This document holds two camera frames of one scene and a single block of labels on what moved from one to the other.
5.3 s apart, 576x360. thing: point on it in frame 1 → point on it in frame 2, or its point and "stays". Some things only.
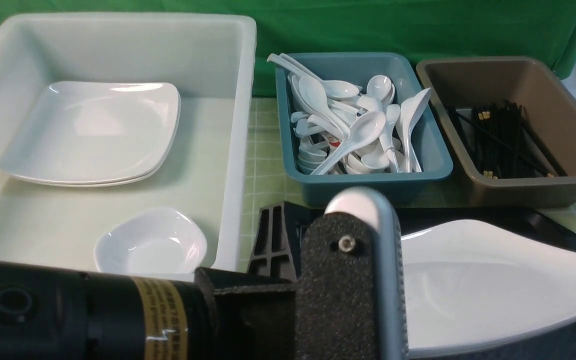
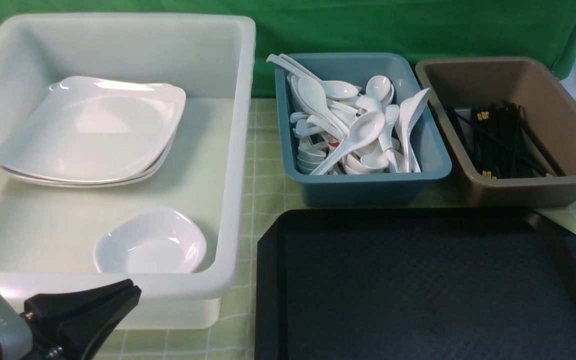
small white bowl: [152, 240] stays
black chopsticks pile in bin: [503, 144] stays
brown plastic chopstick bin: [519, 137] stays
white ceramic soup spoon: [407, 113] stays
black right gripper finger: [277, 249] → [73, 325]
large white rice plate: [471, 285] → [84, 127]
